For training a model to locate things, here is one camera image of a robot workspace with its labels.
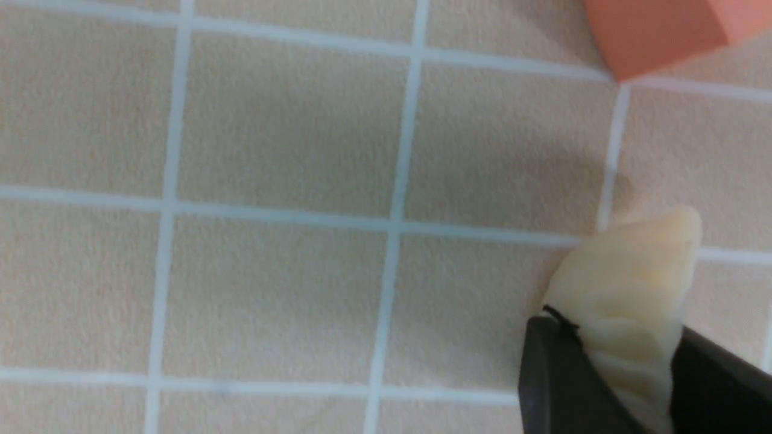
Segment beige checkered tablecloth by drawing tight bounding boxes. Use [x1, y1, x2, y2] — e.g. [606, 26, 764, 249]
[2, 1, 770, 433]

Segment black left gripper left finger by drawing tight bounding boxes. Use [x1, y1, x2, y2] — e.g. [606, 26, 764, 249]
[518, 306, 645, 433]

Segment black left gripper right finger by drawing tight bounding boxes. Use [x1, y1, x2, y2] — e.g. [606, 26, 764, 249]
[670, 327, 771, 433]

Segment orange foam cube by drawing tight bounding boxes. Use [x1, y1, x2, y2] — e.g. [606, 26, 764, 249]
[583, 1, 771, 83]

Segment white dumpling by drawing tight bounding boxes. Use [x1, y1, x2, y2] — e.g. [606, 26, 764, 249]
[541, 206, 703, 433]

